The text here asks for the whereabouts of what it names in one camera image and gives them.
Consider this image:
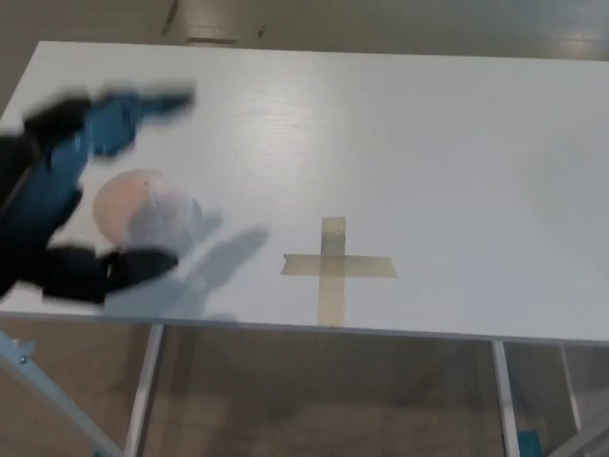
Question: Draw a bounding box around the light blue metal frame bar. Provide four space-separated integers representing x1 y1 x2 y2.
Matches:
0 330 120 457

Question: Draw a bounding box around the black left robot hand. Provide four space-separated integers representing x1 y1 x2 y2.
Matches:
0 80 199 306

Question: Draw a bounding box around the white metal table leg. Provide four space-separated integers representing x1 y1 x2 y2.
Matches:
560 345 584 432
124 324 166 457
492 340 522 457

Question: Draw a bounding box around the teal tape piece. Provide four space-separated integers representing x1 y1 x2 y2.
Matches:
518 427 541 457

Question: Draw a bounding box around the long beige tape strip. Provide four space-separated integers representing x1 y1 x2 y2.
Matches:
317 216 347 328

